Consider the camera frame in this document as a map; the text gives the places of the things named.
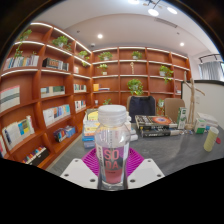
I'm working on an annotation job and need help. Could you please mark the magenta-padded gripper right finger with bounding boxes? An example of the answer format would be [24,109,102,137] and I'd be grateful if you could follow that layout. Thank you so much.
[125,147,166,190]

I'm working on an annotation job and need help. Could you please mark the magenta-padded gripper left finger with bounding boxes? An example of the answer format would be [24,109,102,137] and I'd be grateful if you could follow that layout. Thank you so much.
[59,147,101,190]

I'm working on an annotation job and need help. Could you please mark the clear bottle with pink label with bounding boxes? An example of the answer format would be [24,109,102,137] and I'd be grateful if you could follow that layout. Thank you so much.
[94,104,132,192]

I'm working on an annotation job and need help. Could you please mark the stack of black books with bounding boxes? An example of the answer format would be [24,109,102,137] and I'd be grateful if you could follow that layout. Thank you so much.
[134,114,184,138]

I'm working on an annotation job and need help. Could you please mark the stack of colourful books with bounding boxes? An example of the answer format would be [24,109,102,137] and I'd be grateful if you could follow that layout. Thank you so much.
[81,108,139,149]

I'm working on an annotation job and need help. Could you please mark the book with orange circle cover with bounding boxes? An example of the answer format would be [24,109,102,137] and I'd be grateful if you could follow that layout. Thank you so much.
[134,114,178,130]

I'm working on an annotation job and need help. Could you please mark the dark blue office chair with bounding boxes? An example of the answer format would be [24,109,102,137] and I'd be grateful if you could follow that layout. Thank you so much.
[126,95,157,124]

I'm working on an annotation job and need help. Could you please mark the green and white tissue box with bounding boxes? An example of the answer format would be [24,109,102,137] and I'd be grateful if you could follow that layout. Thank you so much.
[193,117,208,135]

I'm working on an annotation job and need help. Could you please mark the tan upholstered chair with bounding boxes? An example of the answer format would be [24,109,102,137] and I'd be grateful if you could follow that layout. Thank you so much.
[163,97,186,123]

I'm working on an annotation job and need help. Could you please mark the yellow striped white mug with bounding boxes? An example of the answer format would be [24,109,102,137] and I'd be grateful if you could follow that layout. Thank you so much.
[203,126,220,153]

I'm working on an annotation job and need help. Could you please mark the orange wooden shelf unit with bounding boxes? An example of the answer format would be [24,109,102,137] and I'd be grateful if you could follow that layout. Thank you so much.
[0,21,193,168]

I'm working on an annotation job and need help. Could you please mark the white partition with black top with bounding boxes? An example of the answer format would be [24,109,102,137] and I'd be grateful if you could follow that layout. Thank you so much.
[180,79,224,141]

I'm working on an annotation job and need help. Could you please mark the grey curtain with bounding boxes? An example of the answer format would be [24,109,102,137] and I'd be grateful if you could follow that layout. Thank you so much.
[199,60,224,82]

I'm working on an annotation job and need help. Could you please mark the ceiling lights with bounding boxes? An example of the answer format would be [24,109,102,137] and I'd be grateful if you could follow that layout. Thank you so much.
[96,0,186,48]

